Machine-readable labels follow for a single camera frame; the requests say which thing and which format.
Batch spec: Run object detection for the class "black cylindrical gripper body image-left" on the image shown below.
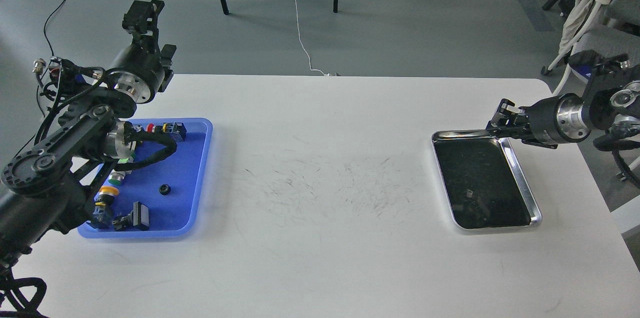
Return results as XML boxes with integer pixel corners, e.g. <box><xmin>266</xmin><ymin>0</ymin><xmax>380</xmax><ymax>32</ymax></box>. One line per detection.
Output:
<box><xmin>105</xmin><ymin>44</ymin><xmax>163</xmax><ymax>104</ymax></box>

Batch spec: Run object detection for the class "black cylindrical gripper body image-right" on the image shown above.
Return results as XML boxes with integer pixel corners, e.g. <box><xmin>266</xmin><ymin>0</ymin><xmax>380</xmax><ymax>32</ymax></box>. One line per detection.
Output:
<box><xmin>519</xmin><ymin>94</ymin><xmax>592</xmax><ymax>149</ymax></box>

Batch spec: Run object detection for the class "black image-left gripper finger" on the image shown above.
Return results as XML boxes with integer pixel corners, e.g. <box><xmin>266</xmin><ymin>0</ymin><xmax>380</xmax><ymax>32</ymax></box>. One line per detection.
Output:
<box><xmin>122</xmin><ymin>0</ymin><xmax>165</xmax><ymax>55</ymax></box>
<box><xmin>157</xmin><ymin>45</ymin><xmax>178</xmax><ymax>93</ymax></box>

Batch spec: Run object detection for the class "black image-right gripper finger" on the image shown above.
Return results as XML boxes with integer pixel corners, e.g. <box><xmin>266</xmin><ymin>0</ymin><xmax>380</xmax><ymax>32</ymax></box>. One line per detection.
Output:
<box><xmin>493</xmin><ymin>130</ymin><xmax>536</xmax><ymax>144</ymax></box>
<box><xmin>486</xmin><ymin>99</ymin><xmax>529</xmax><ymax>133</ymax></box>

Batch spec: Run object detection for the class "silver metal tray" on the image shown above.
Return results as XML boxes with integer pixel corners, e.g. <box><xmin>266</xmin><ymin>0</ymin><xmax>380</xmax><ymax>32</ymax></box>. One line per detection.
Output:
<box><xmin>430</xmin><ymin>130</ymin><xmax>543</xmax><ymax>234</ymax></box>

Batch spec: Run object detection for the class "blue plastic tray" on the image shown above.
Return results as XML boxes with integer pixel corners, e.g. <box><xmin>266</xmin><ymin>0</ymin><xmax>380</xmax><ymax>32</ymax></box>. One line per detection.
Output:
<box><xmin>78</xmin><ymin>118</ymin><xmax>214</xmax><ymax>238</ymax></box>

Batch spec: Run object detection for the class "black cable on floor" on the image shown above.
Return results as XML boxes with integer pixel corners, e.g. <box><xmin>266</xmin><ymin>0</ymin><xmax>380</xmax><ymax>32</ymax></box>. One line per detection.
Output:
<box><xmin>35</xmin><ymin>0</ymin><xmax>121</xmax><ymax>113</ymax></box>

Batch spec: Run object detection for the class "green push button switch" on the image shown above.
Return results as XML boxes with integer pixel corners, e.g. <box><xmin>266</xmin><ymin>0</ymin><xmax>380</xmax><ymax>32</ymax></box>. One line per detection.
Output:
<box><xmin>107</xmin><ymin>156</ymin><xmax>135</xmax><ymax>186</ymax></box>

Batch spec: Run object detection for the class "yellow push button switch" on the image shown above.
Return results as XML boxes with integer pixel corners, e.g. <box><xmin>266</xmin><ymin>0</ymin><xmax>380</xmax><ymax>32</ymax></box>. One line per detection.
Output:
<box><xmin>87</xmin><ymin>185</ymin><xmax>120</xmax><ymax>229</ymax></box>

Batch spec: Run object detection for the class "black square switch block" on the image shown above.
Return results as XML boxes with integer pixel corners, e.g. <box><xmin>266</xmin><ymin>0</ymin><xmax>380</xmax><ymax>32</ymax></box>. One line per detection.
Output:
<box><xmin>112</xmin><ymin>201</ymin><xmax>150</xmax><ymax>231</ymax></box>

